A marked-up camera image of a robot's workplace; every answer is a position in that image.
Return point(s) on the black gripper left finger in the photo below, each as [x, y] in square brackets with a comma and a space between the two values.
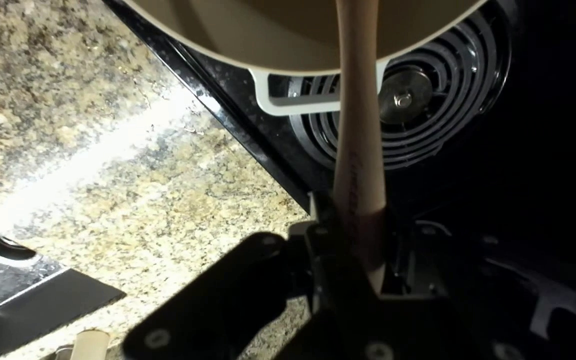
[235, 300]

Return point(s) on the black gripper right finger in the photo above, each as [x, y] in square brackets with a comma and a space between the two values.
[474, 307]

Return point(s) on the wooden spoon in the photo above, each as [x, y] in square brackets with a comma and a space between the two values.
[360, 133]

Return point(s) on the coil burner beside pot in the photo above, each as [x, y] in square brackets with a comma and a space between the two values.
[435, 127]

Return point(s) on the white pot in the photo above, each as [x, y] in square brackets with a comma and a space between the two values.
[268, 32]

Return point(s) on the black electric stove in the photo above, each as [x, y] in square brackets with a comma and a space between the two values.
[554, 133]

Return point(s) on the steel sink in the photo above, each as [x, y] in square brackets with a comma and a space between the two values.
[29, 300]

